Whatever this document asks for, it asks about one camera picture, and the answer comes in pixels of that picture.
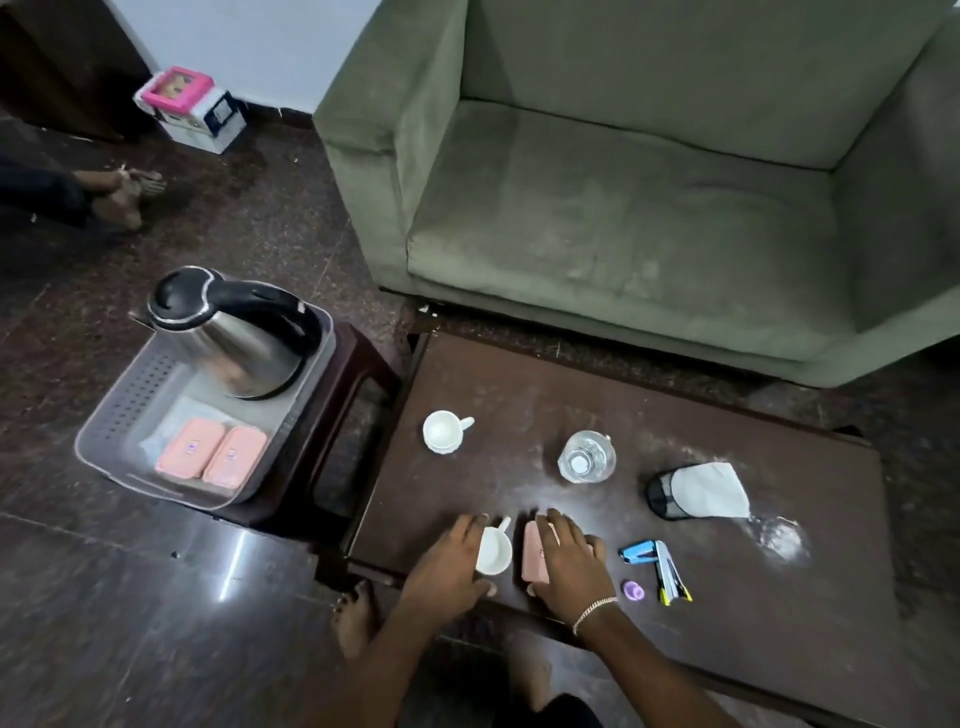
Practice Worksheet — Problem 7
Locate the person's right forearm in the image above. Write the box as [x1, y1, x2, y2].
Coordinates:
[573, 609, 742, 728]

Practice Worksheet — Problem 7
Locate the person's left hand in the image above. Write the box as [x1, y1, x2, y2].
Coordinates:
[401, 513, 498, 621]

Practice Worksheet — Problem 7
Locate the pink framed toy box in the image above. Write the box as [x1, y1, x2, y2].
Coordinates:
[141, 66, 216, 112]

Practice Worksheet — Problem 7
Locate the person's right foot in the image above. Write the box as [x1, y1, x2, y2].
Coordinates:
[504, 646, 560, 714]

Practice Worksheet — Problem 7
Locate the silver bracelet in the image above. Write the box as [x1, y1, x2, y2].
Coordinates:
[571, 597, 620, 637]

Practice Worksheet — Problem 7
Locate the person's left foot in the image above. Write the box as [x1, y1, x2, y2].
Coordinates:
[333, 579, 380, 661]

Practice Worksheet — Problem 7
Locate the grey plastic basket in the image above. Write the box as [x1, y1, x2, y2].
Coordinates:
[73, 279, 338, 513]

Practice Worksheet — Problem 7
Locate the brown plastic stool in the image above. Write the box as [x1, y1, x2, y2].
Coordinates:
[217, 321, 404, 530]

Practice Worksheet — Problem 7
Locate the steel electric kettle black lid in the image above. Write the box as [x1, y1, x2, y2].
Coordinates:
[129, 266, 325, 402]

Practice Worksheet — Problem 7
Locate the person's right hand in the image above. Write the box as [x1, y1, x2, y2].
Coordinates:
[527, 508, 618, 628]

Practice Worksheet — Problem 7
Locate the pink rectangular box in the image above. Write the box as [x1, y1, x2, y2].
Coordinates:
[201, 425, 270, 489]
[521, 520, 560, 586]
[154, 417, 228, 479]

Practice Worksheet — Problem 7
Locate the white ceramic cup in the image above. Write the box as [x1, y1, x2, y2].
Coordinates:
[422, 409, 476, 456]
[477, 516, 515, 577]

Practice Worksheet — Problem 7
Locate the clear plastic water bottle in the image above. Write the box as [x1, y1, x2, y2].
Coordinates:
[557, 429, 618, 485]

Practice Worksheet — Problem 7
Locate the white black yellow stapler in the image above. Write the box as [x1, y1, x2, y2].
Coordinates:
[653, 540, 693, 606]

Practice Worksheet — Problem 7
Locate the dark wooden cabinet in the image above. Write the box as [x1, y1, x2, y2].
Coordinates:
[0, 0, 155, 145]

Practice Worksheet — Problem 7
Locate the person's left forearm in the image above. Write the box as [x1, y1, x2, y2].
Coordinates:
[300, 594, 468, 728]

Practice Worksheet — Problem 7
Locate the white cardboard box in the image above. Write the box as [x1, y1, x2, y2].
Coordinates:
[133, 84, 249, 156]

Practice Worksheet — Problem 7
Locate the green fabric armchair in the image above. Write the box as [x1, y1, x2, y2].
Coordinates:
[312, 0, 960, 390]

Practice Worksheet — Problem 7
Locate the person's foot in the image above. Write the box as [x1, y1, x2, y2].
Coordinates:
[333, 579, 380, 661]
[504, 646, 560, 714]

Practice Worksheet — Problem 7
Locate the white paper bag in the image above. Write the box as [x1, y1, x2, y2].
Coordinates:
[669, 462, 752, 520]

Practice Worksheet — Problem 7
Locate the person's black clothing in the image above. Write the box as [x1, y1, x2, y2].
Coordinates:
[517, 693, 605, 728]

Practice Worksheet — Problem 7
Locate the black mesh holder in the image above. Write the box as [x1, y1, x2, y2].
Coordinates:
[645, 471, 687, 521]

